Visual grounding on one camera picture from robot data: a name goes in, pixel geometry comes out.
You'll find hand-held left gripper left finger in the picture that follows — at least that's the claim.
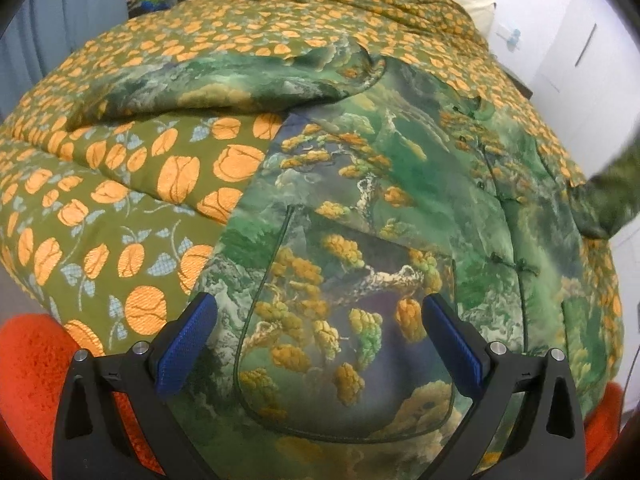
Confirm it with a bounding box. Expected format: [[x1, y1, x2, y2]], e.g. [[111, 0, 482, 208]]
[[52, 291, 221, 480]]

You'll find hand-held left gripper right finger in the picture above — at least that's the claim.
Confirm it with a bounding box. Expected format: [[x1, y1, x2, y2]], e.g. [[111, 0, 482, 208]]
[[421, 292, 587, 480]]

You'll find green landscape print jacket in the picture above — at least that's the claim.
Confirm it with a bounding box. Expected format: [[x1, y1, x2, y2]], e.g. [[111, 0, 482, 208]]
[[67, 42, 640, 480]]

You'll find orange fuzzy blanket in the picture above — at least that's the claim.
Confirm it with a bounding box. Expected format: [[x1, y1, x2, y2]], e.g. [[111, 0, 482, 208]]
[[0, 312, 626, 480]]

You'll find green quilt with orange flowers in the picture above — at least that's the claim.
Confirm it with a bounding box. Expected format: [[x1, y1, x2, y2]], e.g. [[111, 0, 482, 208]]
[[0, 0, 626, 361]]

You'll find blue-grey curtain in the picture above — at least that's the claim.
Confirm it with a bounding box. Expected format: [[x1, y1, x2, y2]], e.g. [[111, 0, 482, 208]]
[[0, 0, 131, 111]]

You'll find white cabinet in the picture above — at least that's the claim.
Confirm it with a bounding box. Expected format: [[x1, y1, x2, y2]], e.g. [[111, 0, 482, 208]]
[[482, 0, 640, 411]]

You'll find dark cabinet handle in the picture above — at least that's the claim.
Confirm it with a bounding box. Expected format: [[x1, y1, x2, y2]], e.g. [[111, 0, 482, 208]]
[[574, 22, 598, 67]]

